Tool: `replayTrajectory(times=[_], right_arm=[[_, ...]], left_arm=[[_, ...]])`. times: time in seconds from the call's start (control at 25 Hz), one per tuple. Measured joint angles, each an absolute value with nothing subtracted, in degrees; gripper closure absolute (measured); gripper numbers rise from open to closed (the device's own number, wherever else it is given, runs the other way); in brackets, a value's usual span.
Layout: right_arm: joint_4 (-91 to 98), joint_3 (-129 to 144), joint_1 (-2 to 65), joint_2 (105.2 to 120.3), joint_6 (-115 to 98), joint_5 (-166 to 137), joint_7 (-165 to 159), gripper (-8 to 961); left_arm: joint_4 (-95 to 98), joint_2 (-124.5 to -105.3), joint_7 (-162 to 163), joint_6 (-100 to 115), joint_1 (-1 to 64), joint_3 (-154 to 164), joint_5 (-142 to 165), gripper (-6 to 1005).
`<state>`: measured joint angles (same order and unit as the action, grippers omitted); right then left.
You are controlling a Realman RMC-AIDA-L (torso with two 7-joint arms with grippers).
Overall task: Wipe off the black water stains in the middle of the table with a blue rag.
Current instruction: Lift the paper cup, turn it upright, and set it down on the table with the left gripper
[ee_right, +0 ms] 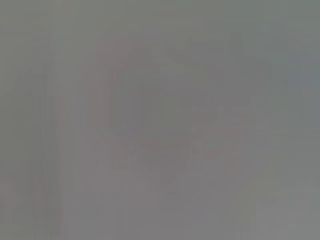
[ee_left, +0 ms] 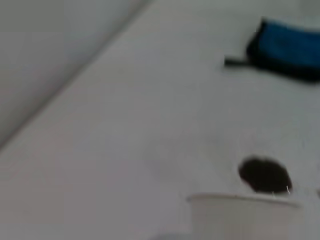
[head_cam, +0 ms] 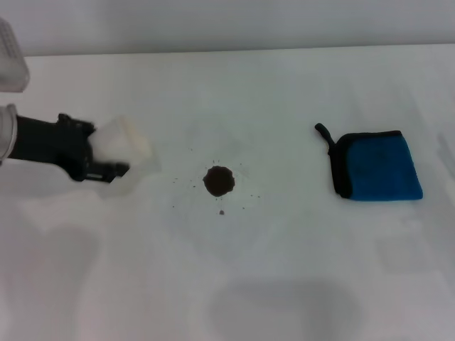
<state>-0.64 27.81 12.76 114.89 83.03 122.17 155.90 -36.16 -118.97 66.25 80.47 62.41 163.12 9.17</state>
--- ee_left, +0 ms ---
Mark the white paper cup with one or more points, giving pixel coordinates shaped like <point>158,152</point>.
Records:
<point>240,217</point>

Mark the blue rag with black trim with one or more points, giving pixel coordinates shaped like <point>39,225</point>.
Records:
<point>287,42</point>

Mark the black water stain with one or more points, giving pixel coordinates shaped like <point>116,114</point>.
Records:
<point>265,175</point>

